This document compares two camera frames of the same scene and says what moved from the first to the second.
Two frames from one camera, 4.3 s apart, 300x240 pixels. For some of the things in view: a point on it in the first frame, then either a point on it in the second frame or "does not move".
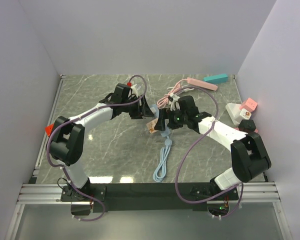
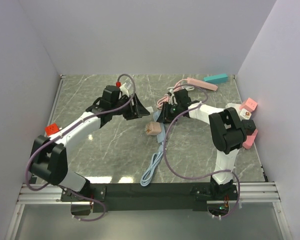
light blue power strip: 159,174 -> 156,159
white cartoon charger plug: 245,113 does not move
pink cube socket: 250,105 does not move
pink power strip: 202,84 does not move
